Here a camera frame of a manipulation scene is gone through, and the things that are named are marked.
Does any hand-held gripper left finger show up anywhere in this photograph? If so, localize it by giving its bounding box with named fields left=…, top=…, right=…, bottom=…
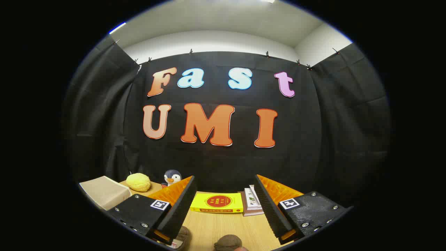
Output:
left=106, top=175, right=196, bottom=245

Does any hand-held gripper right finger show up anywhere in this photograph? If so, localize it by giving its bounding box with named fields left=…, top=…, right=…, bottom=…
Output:
left=254, top=174, right=354, bottom=245

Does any brown fuzzy shoe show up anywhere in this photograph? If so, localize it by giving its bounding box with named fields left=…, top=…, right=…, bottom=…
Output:
left=214, top=235, right=243, bottom=251
left=172, top=226, right=191, bottom=250

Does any cream fabric storage box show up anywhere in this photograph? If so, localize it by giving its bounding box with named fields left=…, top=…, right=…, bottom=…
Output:
left=79, top=176, right=132, bottom=211

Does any yellow box with red circle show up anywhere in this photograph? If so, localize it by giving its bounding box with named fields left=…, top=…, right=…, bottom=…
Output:
left=190, top=192, right=244, bottom=214

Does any penguin plush toy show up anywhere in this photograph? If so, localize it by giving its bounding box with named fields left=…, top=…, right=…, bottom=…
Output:
left=161, top=169, right=183, bottom=188

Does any yellow bread-shaped plush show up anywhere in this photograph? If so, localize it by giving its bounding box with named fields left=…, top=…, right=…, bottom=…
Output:
left=126, top=173, right=152, bottom=192

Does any row of black backdrop clips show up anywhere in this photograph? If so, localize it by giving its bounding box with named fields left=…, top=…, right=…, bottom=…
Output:
left=111, top=39, right=341, bottom=71

